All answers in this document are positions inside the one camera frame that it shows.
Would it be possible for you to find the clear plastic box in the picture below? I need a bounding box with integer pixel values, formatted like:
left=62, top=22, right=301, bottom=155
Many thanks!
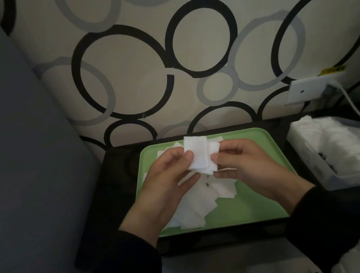
left=283, top=108, right=360, bottom=198

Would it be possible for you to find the pile of white cotton pads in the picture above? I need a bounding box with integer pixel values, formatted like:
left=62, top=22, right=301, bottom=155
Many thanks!
left=149, top=132, right=246, bottom=235

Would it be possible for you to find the yellow warning sticker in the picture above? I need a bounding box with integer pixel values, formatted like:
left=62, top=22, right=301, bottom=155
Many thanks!
left=318, top=65, right=346, bottom=77

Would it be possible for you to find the person's right hand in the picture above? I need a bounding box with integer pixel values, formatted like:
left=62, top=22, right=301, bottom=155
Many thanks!
left=207, top=126, right=320, bottom=226

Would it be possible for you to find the person's left hand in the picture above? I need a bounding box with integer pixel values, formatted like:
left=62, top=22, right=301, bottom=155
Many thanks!
left=107, top=144, right=212, bottom=253

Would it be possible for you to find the grey upholstered sofa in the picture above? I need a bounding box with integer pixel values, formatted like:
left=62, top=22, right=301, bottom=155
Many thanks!
left=0, top=0, right=120, bottom=273

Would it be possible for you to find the person's right forearm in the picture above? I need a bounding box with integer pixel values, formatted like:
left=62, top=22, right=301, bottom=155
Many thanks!
left=278, top=178, right=360, bottom=273

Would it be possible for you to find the white wall socket plate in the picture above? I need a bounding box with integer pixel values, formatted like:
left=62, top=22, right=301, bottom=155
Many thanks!
left=283, top=71, right=347, bottom=105

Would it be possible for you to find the green plastic tray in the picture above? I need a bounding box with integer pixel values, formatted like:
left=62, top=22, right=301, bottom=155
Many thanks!
left=126, top=121, right=305, bottom=243

